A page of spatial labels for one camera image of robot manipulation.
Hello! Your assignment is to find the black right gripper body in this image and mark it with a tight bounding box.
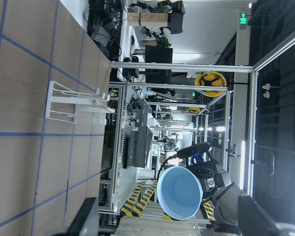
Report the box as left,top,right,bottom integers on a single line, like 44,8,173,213
186,153,232,199

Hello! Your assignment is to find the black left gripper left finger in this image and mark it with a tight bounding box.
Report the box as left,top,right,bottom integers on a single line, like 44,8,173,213
66,197,99,236

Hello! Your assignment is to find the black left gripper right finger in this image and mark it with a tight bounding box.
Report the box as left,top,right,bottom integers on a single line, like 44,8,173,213
237,195,283,236

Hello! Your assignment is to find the light blue transferred cup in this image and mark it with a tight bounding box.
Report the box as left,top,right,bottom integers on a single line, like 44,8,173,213
157,166,203,220

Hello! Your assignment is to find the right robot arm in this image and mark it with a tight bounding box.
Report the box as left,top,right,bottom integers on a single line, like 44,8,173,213
186,154,246,236

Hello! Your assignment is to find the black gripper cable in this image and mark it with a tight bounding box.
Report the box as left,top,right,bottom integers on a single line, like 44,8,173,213
157,147,200,180

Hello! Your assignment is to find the white wire cup rack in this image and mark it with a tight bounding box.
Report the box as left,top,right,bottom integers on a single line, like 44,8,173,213
45,81,115,124

